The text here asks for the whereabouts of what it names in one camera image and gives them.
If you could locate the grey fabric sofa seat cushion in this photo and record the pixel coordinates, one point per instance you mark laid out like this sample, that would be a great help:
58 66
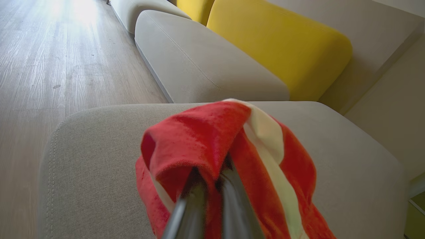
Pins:
199 63
99 166
132 10

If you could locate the yellow-green box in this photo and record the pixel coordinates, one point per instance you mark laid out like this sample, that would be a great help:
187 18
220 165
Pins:
415 219

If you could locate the small yellow sofa back cushion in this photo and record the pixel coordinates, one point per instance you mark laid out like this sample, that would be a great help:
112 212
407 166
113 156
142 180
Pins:
196 8

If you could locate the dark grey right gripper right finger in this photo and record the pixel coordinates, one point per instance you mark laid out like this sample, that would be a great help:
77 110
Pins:
237 212

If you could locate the large yellow sofa back cushion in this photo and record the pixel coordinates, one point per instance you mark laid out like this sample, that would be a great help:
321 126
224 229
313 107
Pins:
282 43

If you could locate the grey fabric sofa backrest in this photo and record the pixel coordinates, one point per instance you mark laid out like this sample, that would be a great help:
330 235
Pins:
375 30
395 113

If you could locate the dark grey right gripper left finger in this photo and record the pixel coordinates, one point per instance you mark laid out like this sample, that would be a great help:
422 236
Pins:
189 215

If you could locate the red white printed garment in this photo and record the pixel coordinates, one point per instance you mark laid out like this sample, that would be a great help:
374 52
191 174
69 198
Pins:
199 132

